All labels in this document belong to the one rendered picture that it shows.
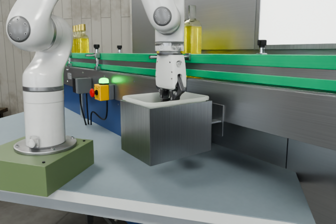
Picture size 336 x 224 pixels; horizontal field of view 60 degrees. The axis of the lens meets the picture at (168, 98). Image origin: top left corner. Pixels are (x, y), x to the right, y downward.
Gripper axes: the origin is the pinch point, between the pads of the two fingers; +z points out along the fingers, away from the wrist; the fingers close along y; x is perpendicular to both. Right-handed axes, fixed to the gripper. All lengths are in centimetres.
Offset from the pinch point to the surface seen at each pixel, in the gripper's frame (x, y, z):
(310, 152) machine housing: -38.1, -22.7, 15.4
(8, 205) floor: 35, 166, 99
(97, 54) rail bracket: -4, 72, -14
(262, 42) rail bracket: -27.0, -10.8, -18.8
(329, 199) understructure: -38, -29, 28
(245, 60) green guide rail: -18.5, -12.0, -13.4
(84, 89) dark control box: 0, 80, 4
